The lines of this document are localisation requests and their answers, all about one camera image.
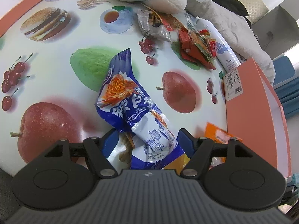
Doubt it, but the white bedside shelf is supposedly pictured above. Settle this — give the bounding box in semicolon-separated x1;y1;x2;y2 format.
252;0;298;60

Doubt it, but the pink cardboard box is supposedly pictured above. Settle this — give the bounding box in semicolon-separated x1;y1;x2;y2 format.
224;59;291;178

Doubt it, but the black clothing pile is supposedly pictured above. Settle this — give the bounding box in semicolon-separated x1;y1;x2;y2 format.
212;0;251;27

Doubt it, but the blue white snack bag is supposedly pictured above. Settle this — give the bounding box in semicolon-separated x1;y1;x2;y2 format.
96;49;184;169

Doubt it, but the blue curtain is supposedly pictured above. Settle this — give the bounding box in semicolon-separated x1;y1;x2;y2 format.
275;77;299;119

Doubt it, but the red snack packet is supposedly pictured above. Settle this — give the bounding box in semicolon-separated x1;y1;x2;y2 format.
208;38;217;58

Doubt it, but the white spray bottle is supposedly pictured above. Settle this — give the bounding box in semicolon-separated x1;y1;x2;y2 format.
195;17;241;72

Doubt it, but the green bordered snack pack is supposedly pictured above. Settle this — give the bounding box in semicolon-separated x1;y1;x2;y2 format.
186;14;214;60

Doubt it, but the fruit print bed sheet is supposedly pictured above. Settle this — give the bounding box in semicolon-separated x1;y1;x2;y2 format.
1;0;227;175

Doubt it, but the blue chair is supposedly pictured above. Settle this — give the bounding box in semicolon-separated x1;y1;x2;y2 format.
273;56;295;85

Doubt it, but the clear grey snack pack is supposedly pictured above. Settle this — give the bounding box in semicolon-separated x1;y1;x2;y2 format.
135;9;173;42

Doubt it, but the orange snack packet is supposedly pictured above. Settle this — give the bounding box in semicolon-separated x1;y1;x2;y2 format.
203;121;244;169

